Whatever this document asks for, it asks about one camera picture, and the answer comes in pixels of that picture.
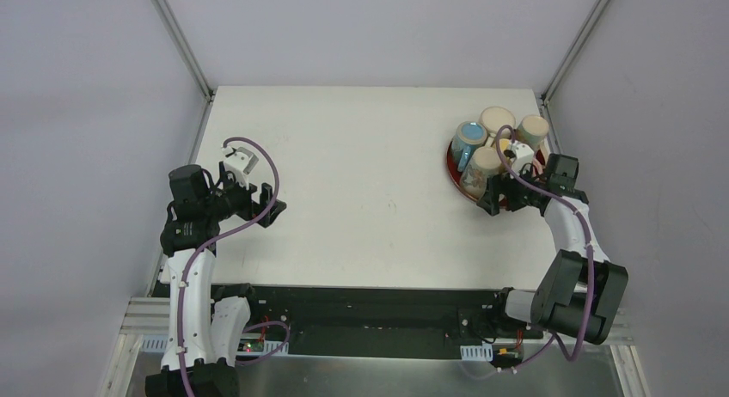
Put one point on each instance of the aluminium frame post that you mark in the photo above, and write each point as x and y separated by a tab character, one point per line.
169	20
582	37

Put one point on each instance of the left white cable duct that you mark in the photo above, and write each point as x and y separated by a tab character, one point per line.
250	345

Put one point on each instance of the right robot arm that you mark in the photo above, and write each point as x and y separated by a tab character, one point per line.
581	292

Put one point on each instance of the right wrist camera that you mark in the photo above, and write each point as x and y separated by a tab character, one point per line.
518	155

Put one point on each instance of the cream floral mug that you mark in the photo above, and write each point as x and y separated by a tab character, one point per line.
483	164

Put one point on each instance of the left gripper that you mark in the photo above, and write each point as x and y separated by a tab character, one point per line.
250	195

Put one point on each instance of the blue mug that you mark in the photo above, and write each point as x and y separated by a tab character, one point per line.
468	137

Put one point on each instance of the right white cable duct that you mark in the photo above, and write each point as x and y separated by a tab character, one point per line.
476	353

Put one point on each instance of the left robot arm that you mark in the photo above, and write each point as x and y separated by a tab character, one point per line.
193	280

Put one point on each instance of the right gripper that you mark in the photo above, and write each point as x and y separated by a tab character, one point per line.
511	188

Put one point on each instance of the white cable duct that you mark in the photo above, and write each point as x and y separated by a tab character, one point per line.
476	353
250	345

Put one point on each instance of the cream green mug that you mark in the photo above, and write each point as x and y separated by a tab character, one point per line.
532	131

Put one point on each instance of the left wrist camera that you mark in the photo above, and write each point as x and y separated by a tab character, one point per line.
238	164

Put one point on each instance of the pink mug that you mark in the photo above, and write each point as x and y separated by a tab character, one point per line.
537	170

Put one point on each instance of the left aluminium frame post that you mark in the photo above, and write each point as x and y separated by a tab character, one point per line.
169	20

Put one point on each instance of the right aluminium frame post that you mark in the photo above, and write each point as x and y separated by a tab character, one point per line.
582	37

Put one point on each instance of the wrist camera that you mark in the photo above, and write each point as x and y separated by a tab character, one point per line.
518	155
238	164

